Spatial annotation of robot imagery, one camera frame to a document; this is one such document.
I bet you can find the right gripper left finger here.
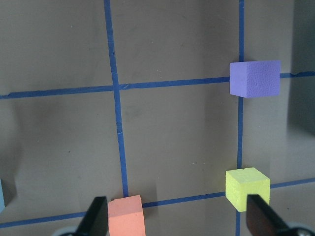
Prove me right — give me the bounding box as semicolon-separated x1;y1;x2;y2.
75;196;108;236

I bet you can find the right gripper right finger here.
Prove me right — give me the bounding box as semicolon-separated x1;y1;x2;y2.
246;194;288;236

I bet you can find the orange foam block upper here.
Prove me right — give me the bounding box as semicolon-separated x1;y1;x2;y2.
108;195;146;236

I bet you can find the yellow foam block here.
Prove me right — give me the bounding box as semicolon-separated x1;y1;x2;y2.
225;167;271;212

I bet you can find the light blue block left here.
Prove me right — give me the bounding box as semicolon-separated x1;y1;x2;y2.
0;180;5;212

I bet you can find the purple foam block left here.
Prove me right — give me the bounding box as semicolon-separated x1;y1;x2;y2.
229;60;281;98

